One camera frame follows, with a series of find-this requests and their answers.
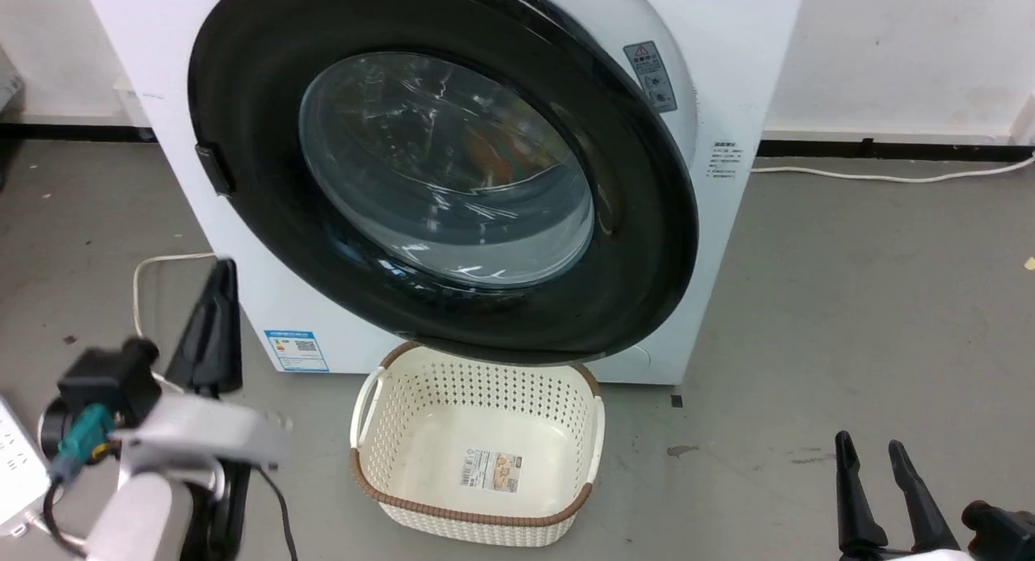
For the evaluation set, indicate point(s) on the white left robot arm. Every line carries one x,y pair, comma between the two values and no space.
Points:
133,520

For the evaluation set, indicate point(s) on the white front-load washing machine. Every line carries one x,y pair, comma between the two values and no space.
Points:
744,52

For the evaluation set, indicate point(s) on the black round washer door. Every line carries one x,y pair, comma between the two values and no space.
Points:
267,100

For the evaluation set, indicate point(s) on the grey warning sticker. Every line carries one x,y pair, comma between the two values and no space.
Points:
650,76

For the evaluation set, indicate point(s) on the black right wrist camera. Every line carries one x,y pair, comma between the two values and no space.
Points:
1003,533

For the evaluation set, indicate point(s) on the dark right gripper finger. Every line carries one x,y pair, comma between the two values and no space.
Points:
851,496
918,496

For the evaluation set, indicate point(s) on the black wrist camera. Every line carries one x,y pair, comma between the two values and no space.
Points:
1003,533
109,383

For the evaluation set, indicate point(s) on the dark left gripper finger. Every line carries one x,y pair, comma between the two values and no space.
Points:
214,335
217,512

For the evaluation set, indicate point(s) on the cream perforated laundry basket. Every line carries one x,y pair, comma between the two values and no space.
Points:
485,432

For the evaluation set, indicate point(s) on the white power strip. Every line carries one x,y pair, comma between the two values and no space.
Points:
16,464

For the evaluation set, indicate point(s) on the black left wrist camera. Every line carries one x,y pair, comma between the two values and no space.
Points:
109,383

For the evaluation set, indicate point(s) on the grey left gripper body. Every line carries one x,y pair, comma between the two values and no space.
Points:
202,436

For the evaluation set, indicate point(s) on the blue energy label sticker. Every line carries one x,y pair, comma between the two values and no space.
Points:
296,350

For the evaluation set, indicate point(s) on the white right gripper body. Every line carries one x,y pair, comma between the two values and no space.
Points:
914,556

